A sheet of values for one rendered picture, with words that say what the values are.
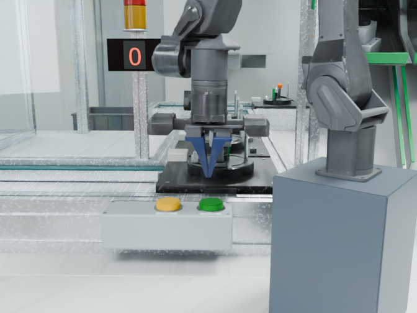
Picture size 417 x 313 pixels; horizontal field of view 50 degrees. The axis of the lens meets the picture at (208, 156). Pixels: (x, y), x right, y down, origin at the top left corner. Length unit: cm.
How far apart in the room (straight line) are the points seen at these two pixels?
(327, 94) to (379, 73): 50
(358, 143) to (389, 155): 36
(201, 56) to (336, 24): 21
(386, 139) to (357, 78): 38
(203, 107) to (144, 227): 21
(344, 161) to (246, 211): 27
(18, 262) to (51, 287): 12
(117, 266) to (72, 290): 9
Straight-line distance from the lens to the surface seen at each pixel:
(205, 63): 68
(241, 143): 115
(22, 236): 88
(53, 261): 84
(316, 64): 56
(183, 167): 96
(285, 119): 213
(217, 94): 68
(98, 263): 81
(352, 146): 56
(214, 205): 72
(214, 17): 67
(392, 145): 93
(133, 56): 103
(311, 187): 54
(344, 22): 57
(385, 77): 104
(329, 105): 54
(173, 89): 661
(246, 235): 80
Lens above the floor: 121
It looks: 13 degrees down
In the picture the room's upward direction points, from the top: straight up
